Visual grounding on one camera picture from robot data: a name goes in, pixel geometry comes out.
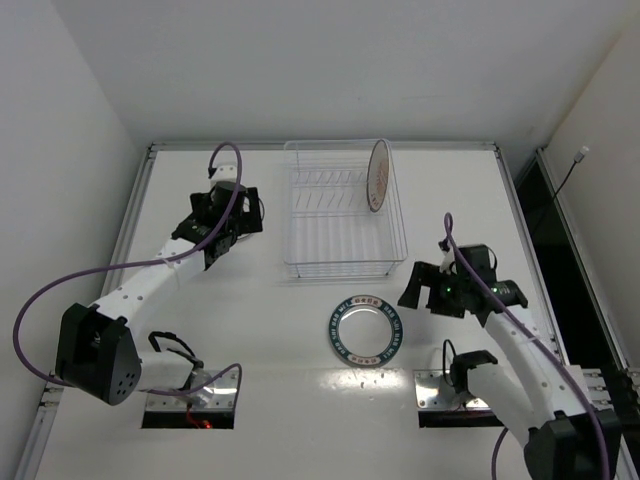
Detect black cable white plug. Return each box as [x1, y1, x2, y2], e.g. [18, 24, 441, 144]
[531, 145, 590, 237]

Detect aluminium table frame rail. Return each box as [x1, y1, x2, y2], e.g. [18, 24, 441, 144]
[14, 141, 161, 480]

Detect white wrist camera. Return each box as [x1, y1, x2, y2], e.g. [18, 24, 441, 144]
[439, 249, 457, 275]
[209, 163, 238, 187]

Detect white wire dish rack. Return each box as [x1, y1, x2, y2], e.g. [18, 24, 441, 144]
[283, 138, 408, 281]

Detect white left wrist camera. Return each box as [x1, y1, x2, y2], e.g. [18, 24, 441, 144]
[209, 163, 238, 187]

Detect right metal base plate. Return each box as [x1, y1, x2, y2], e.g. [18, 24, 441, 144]
[413, 369, 491, 413]

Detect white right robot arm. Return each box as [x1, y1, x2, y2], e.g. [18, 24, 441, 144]
[398, 241, 622, 479]

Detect metal base plate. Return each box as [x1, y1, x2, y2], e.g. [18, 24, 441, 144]
[413, 369, 491, 413]
[145, 367, 241, 413]

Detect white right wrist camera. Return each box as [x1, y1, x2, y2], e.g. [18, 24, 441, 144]
[439, 249, 457, 275]

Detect plate with dark green rim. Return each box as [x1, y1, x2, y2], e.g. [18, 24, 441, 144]
[327, 295, 404, 368]

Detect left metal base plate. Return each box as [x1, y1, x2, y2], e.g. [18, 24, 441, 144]
[145, 367, 241, 413]

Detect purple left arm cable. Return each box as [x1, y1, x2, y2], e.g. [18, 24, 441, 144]
[12, 142, 243, 401]

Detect white plate orange sunburst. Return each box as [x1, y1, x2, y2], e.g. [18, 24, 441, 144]
[366, 139, 391, 213]

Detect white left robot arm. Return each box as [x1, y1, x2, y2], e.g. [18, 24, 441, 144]
[55, 181, 263, 405]

